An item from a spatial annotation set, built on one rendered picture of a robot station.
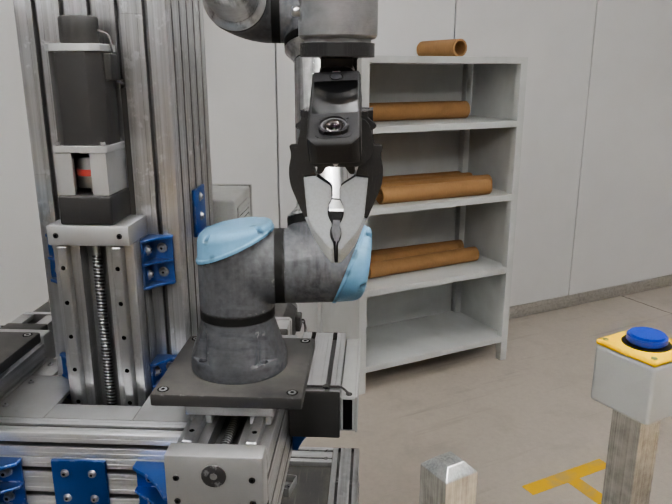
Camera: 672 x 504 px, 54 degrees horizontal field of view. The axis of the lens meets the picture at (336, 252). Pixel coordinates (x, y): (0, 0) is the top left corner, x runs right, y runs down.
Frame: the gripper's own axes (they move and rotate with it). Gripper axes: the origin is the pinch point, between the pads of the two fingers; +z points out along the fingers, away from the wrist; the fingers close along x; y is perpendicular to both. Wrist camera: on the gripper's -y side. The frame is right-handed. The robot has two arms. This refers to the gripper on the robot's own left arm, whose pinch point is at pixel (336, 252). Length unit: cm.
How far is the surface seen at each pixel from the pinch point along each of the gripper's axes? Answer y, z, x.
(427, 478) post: -13.5, 16.4, -8.6
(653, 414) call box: -3.0, 15.4, -31.7
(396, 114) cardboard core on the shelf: 259, 3, -15
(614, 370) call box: 0.1, 12.2, -28.7
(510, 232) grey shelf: 265, 61, -74
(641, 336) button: 0.5, 8.5, -31.1
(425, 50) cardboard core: 274, -27, -29
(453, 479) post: -15.0, 15.5, -10.7
